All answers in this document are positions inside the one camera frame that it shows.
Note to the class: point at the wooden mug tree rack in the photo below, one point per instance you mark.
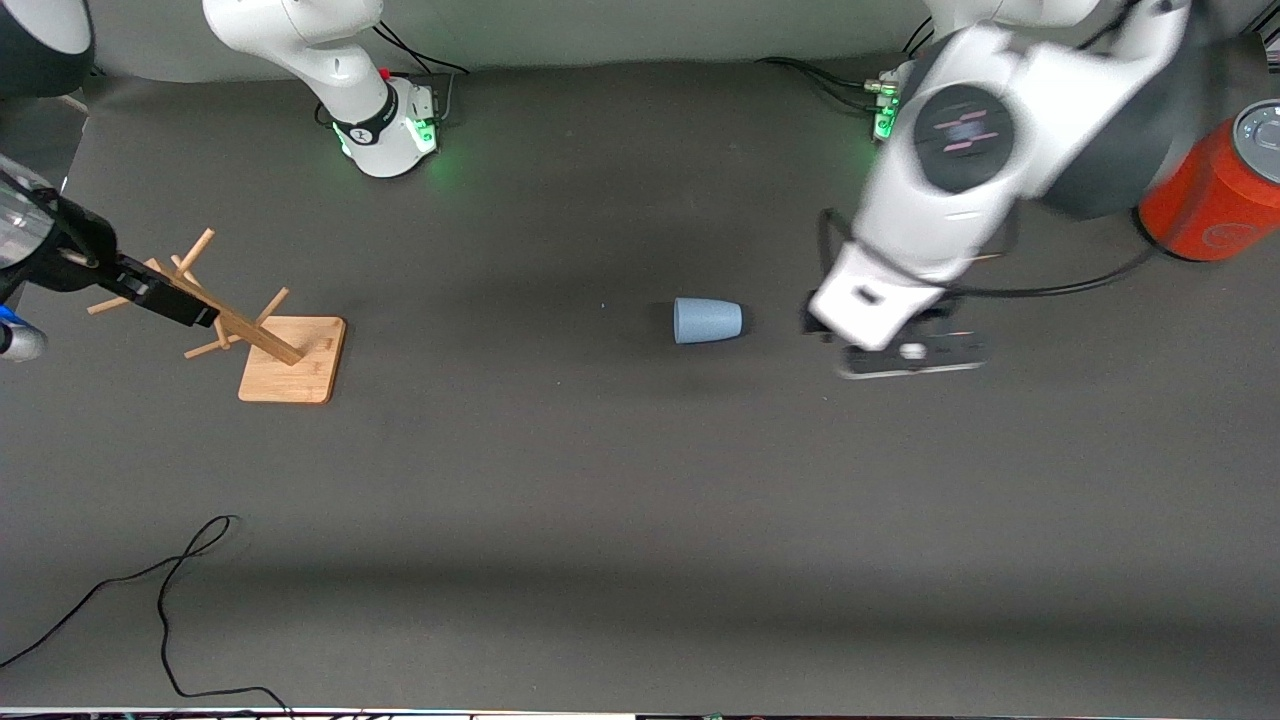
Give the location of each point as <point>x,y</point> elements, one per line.
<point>290,365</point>

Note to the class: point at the grey metal frame rail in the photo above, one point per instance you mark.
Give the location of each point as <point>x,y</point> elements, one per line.
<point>82,72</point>

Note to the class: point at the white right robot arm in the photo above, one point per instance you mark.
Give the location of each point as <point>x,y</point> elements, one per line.
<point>350,90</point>

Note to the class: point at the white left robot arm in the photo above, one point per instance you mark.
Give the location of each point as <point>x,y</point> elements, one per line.
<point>1000,130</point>

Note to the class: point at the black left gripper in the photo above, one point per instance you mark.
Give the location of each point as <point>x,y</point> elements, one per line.
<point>812,321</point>

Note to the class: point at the light blue cup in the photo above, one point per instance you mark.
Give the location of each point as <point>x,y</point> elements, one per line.
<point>708,320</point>

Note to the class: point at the orange cylindrical can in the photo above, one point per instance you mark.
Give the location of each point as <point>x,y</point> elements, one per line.
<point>1215,195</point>

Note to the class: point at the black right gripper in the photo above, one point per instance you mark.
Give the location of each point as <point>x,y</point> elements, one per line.
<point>78,248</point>

